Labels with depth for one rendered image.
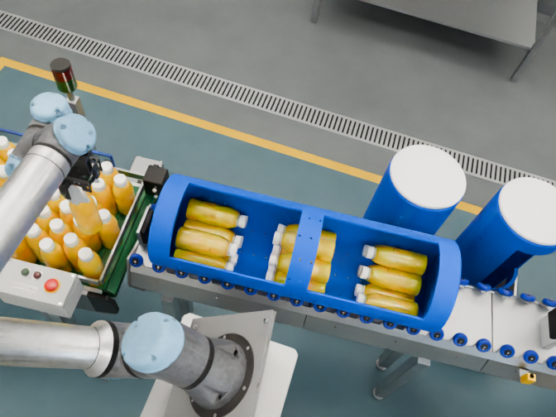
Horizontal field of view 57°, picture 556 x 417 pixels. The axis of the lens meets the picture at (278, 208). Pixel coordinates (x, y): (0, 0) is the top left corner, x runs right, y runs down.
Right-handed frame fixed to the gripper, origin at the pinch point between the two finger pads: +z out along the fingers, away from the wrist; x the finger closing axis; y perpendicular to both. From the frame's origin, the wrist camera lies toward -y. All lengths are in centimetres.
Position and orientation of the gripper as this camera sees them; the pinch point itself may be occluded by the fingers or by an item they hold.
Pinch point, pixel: (78, 194)
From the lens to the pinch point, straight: 144.5
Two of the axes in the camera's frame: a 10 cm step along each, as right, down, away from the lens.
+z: -1.0, 5.2, 8.5
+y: 9.7, 2.3, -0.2
